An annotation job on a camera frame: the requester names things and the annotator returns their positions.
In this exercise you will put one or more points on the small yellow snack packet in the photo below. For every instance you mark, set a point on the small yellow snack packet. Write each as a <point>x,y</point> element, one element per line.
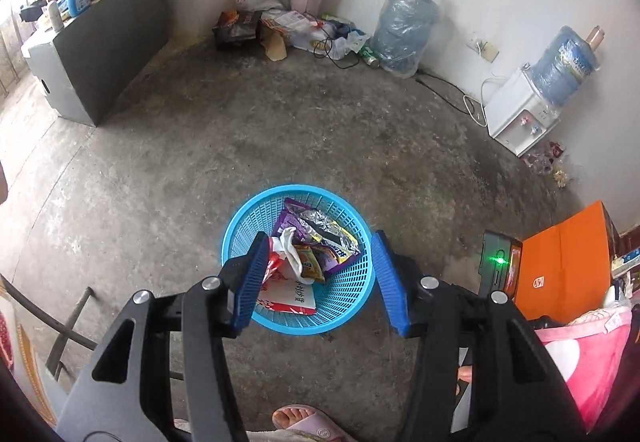
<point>309,262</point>

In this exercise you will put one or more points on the orange box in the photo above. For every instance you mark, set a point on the orange box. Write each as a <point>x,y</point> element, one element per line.
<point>565,262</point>

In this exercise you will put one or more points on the white paper bag red print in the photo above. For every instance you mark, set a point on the white paper bag red print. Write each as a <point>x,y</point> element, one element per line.
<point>287,294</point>

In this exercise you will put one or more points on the black metal frame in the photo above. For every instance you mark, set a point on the black metal frame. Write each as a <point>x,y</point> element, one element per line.
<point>70,322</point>

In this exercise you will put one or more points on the pink blanket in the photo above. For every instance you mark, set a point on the pink blanket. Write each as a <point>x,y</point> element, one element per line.
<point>590,362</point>

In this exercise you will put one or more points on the wall socket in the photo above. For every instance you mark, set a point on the wall socket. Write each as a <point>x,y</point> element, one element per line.
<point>482,47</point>

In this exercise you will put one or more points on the pile of snack wrappers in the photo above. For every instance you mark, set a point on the pile of snack wrappers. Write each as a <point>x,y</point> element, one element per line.
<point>547,159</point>

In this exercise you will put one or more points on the white water dispenser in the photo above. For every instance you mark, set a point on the white water dispenser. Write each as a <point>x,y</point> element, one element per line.
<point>520,117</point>

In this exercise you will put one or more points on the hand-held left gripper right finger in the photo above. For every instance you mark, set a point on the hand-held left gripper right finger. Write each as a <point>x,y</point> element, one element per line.
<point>392,282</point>

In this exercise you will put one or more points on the water jug in plastic bag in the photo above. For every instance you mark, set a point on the water jug in plastic bag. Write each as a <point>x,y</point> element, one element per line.
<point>405,32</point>

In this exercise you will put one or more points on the torn cardboard piece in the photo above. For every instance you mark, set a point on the torn cardboard piece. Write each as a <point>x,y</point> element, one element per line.
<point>275,44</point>

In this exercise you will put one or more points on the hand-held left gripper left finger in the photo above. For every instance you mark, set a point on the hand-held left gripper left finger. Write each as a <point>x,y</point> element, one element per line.
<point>252,272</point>

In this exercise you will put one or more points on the blue water dispenser jug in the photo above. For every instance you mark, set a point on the blue water dispenser jug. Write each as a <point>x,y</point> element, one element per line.
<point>565,67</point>

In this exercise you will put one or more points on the blue plastic mesh basket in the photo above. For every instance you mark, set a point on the blue plastic mesh basket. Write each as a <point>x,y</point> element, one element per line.
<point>350,287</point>

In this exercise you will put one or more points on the dark snack box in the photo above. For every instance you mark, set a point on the dark snack box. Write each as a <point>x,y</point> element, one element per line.
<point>235,27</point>

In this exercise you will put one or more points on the green can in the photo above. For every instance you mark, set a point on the green can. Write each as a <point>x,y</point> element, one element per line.
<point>370,57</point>

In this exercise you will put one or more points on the small white bottle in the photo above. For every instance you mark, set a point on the small white bottle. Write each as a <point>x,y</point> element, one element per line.
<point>54,14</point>

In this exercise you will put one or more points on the person's foot in pink slipper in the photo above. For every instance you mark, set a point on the person's foot in pink slipper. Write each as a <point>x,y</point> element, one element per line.
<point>300,422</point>

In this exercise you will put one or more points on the black device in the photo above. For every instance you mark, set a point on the black device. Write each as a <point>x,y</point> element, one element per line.
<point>30,12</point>

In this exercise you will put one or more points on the white tissue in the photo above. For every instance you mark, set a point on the white tissue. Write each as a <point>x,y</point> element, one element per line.
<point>290,247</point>

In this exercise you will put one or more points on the person's right hand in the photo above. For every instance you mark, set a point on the person's right hand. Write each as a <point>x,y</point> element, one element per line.
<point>465,374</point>

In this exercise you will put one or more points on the grey cabinet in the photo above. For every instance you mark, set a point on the grey cabinet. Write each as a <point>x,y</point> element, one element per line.
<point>110,47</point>

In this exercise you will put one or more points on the purple instant noodle packet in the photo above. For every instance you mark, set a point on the purple instant noodle packet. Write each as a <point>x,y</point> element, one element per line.
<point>290,227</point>

